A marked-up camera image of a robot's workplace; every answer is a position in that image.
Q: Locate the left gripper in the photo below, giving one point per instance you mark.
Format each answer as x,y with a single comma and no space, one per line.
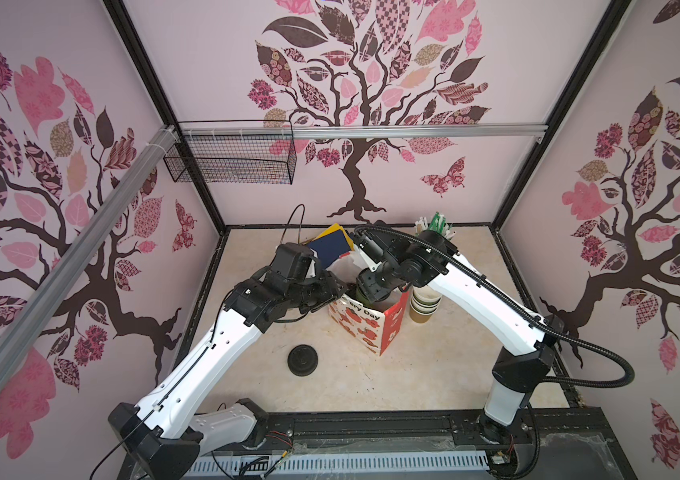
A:
329,291

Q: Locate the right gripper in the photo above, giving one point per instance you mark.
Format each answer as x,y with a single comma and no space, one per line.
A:
368,288

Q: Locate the white red paper bag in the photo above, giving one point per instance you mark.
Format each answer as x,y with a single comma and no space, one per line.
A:
374,326

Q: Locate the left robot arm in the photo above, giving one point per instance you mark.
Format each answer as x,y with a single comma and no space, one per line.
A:
164,433

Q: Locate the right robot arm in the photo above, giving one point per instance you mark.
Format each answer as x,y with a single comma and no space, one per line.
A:
527,338

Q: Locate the stack of paper cups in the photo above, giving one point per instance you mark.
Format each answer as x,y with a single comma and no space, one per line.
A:
423,303

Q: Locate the navy napkin stack box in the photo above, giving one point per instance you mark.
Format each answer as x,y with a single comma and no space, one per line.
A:
331,245

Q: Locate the stack of black lids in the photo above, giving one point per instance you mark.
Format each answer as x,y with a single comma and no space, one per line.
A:
302,360

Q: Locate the black wire basket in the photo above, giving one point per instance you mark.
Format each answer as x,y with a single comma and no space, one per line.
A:
234,151

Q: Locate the aluminium rail back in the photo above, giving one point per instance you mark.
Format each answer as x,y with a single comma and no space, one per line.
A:
363,132

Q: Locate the aluminium rail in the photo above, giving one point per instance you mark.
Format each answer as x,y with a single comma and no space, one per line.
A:
363,132
21,335

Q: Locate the white cable duct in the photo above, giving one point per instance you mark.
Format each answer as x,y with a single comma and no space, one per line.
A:
342,465

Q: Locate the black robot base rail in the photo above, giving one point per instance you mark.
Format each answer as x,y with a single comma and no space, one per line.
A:
543,443

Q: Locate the aluminium rail left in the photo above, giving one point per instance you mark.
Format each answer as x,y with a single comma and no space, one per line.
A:
21,335

